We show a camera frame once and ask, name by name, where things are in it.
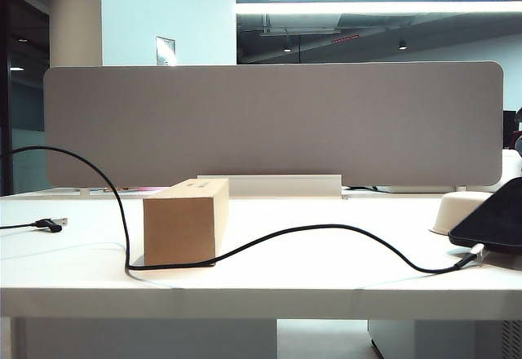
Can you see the white padded phone stand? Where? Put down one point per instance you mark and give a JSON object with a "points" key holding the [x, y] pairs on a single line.
{"points": [[452, 212]]}

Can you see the black computer monitor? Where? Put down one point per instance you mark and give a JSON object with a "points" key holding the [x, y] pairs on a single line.
{"points": [[507, 126]]}

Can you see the red LED sign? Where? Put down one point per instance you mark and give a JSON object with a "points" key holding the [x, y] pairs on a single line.
{"points": [[344, 39]]}

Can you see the framed wall notice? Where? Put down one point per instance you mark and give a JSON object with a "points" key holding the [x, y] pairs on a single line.
{"points": [[165, 51]]}

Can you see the grey fabric desk divider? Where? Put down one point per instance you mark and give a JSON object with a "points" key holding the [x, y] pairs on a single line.
{"points": [[265, 122]]}

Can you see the brown cardboard box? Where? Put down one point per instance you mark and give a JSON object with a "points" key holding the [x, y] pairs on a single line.
{"points": [[179, 232]]}

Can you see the dark glass door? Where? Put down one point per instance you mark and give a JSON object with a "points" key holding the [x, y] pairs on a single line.
{"points": [[28, 89]]}

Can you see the long ceiling light strip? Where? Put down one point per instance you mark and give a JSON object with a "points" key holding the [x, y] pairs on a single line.
{"points": [[367, 7]]}

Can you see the black smartphone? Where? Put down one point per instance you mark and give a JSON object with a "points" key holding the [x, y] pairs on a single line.
{"points": [[489, 220]]}

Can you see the person in dark clothes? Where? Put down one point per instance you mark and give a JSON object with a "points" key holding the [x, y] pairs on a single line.
{"points": [[518, 143]]}

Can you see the black ceiling spot lamp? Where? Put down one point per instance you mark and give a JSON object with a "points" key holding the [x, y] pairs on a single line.
{"points": [[286, 45], [402, 44]]}

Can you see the white rounded appliance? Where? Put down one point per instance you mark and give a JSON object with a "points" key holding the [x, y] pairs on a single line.
{"points": [[511, 167]]}

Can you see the coloured papers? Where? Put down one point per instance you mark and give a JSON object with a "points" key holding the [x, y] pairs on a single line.
{"points": [[138, 189]]}

